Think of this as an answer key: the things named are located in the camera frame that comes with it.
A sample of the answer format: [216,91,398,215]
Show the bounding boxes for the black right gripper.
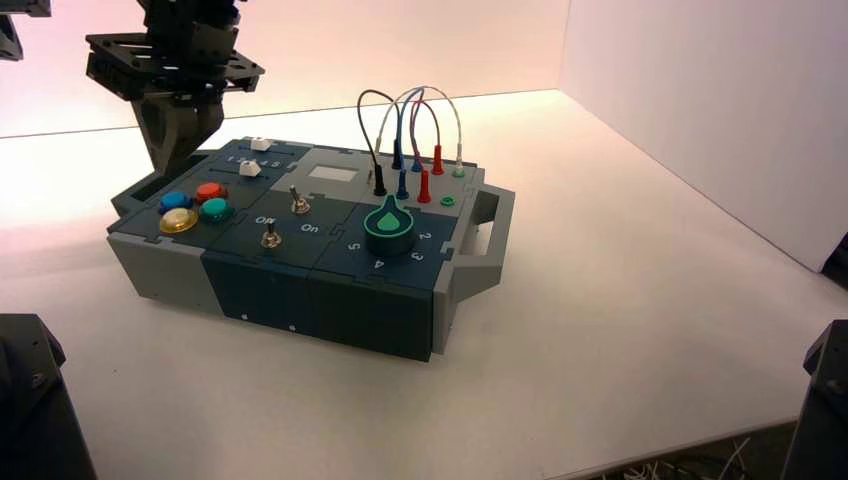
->
[85,0,267,178]

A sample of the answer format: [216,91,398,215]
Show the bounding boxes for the black jumper cable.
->
[356,89,407,198]

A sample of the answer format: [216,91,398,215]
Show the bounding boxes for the red push button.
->
[193,182,229,205]

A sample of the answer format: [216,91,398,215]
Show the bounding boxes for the blue push button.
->
[157,191,194,215]

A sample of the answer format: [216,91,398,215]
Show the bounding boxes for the red jumper cable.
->
[408,99,446,205]

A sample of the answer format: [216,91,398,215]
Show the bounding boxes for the black equipment piece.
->
[821,231,848,291]

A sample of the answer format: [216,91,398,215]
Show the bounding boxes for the grey and blue task box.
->
[105,137,517,364]

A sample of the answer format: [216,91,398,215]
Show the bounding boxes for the blue jumper cable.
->
[394,86,426,201]

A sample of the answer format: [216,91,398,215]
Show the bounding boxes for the yellow push button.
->
[158,207,200,236]

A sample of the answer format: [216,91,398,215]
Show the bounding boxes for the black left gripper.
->
[0,0,53,62]

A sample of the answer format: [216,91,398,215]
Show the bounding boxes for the white display screen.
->
[307,164,358,184]

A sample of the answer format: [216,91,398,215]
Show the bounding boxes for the loose white wires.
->
[596,437,753,480]

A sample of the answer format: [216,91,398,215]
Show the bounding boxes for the white jumper cable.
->
[366,84,466,187]

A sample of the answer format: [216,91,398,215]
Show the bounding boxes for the green push button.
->
[198,197,236,225]

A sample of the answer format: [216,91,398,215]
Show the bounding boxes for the dark green rotary knob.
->
[362,194,417,259]

